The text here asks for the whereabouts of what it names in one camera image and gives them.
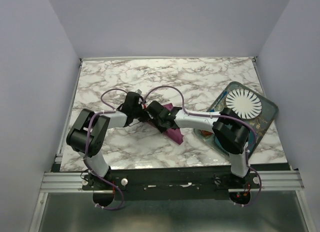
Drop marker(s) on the orange patterned mug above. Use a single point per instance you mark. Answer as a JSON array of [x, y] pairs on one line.
[[205, 133]]

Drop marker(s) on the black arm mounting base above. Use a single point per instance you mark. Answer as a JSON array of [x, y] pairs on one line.
[[178, 183]]

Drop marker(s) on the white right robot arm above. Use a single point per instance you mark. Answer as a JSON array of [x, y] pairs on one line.
[[231, 132]]

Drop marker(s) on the blue plastic fork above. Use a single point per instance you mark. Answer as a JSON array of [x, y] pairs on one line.
[[217, 101]]

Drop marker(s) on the teal square plate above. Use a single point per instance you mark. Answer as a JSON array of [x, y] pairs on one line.
[[250, 143]]

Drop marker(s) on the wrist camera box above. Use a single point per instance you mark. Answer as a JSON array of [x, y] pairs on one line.
[[154, 109], [132, 102]]

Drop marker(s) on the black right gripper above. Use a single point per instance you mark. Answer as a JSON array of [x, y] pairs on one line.
[[162, 129]]

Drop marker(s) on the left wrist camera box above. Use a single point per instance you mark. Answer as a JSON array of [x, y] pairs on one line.
[[132, 102]]

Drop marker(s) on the aluminium frame rail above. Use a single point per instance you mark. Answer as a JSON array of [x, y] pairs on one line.
[[71, 182]]

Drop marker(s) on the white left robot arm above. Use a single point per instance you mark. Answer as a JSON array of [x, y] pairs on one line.
[[89, 130]]

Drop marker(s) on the purple cloth napkin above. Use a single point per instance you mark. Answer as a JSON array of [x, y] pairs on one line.
[[173, 134]]

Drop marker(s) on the green floral serving tray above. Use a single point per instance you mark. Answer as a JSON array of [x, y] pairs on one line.
[[262, 122]]

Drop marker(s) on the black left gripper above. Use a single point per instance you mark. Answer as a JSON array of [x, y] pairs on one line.
[[144, 118]]

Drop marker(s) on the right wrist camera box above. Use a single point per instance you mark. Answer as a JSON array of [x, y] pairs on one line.
[[154, 109]]

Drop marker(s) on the white blue striped plate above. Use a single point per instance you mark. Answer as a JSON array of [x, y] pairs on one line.
[[246, 104]]

